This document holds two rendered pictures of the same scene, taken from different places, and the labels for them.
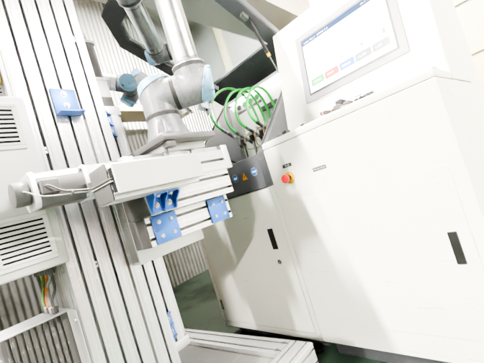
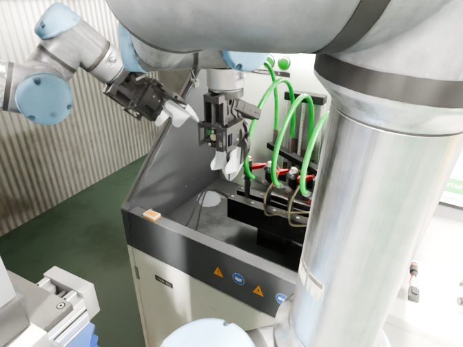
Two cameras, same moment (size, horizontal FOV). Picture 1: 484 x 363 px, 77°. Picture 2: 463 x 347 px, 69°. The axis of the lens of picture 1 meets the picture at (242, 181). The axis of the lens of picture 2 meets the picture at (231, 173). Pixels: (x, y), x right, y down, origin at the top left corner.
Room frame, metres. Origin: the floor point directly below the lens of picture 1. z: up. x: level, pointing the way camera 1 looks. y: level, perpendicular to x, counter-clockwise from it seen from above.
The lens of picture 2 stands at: (0.84, 0.21, 1.59)
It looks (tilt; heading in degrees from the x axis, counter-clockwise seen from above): 28 degrees down; 346
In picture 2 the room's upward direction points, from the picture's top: straight up
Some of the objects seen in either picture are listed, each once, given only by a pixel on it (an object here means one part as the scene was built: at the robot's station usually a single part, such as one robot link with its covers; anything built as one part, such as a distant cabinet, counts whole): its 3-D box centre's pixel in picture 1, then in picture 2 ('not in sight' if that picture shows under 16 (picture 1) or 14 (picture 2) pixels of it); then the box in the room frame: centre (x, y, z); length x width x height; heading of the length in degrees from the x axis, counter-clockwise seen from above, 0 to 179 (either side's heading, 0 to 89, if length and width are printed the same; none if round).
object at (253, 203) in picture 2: not in sight; (277, 224); (1.71, -0.16, 0.91); 0.34 x 0.10 x 0.15; 44
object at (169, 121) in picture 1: (166, 129); not in sight; (1.06, 0.20, 1.09); 0.15 x 0.15 x 0.10
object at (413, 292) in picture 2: not in sight; (413, 280); (1.32, -0.35, 0.99); 0.12 x 0.02 x 0.02; 141
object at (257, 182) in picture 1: (223, 184); (207, 259); (1.64, 0.10, 0.87); 0.62 x 0.04 x 0.16; 44
